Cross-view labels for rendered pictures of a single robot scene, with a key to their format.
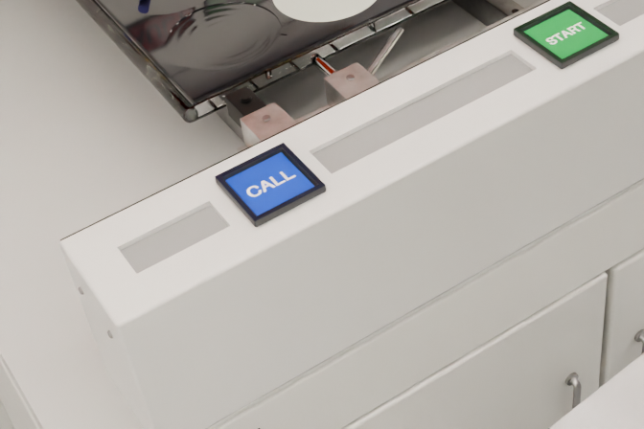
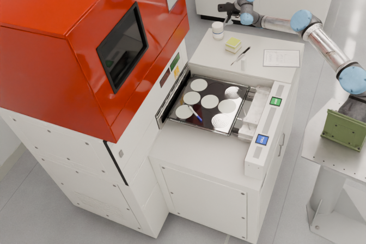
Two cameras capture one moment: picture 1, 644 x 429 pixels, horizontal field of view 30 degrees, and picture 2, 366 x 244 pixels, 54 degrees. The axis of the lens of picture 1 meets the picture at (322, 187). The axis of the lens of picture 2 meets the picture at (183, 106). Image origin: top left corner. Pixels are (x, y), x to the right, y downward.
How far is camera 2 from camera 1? 1.27 m
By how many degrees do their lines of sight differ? 22
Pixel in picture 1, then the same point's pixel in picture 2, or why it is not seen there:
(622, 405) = (306, 144)
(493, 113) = (277, 116)
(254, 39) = (225, 119)
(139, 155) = (215, 144)
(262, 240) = (268, 147)
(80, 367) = (241, 176)
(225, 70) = (226, 126)
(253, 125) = (241, 132)
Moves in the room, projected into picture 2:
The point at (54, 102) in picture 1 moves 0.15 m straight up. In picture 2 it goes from (192, 142) to (189, 126)
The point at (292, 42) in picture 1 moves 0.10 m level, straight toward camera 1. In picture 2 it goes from (231, 117) to (244, 127)
